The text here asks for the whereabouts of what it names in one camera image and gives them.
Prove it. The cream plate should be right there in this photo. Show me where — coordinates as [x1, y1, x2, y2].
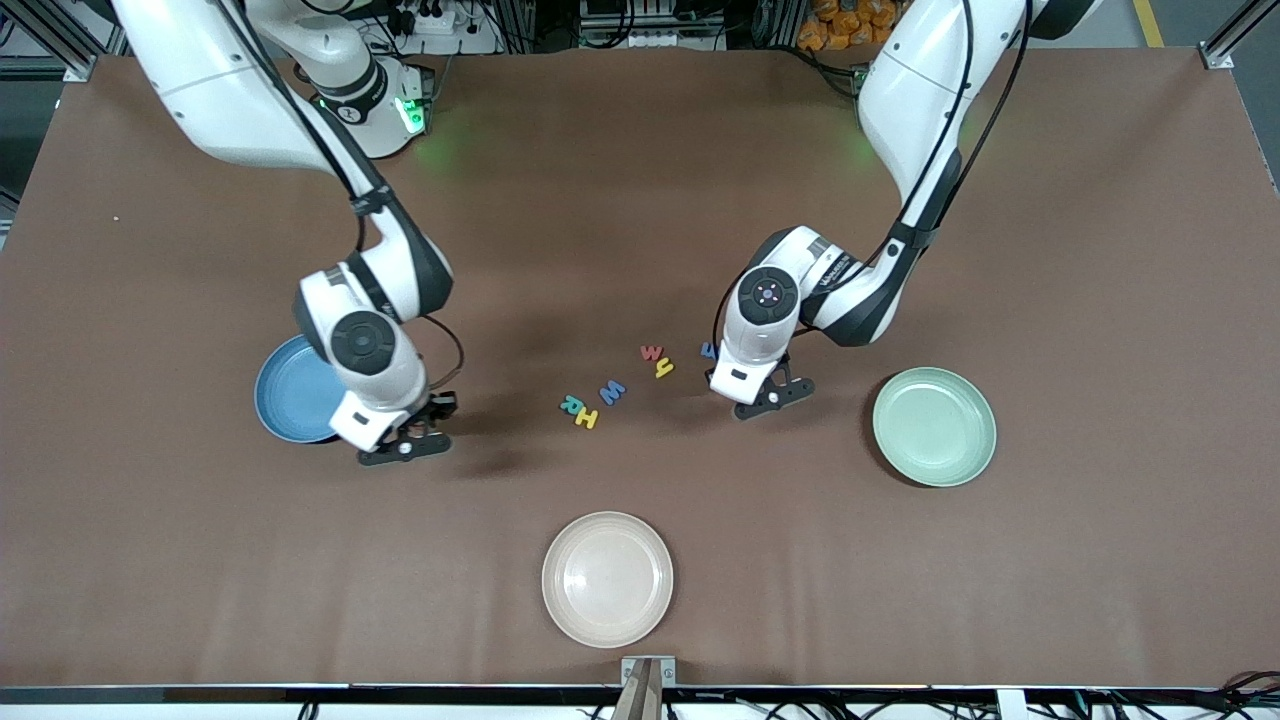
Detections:
[541, 511, 675, 649]

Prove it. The orange snack bag pile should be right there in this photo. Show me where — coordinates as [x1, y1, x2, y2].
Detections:
[797, 0, 886, 53]

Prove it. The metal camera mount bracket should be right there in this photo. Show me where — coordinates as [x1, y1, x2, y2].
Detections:
[620, 655, 678, 720]

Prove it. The green plate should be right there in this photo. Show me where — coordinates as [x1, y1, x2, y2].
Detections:
[872, 367, 998, 489]

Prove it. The blue plate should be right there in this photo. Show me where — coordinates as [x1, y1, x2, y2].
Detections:
[253, 334, 347, 445]

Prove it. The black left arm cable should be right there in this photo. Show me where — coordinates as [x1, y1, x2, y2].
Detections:
[711, 0, 1031, 353]

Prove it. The aluminium frame profile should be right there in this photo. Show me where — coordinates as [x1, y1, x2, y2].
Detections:
[0, 0, 131, 83]
[1200, 0, 1280, 71]

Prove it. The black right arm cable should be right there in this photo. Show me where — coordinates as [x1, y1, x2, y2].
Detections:
[210, 0, 466, 393]

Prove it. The metal equipment rack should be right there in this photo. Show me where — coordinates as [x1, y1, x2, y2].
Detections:
[578, 0, 729, 51]

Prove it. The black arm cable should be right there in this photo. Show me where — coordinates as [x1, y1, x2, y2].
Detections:
[711, 0, 1031, 353]
[210, 0, 466, 393]

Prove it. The white power strip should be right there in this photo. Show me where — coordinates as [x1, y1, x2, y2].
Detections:
[385, 0, 501, 56]

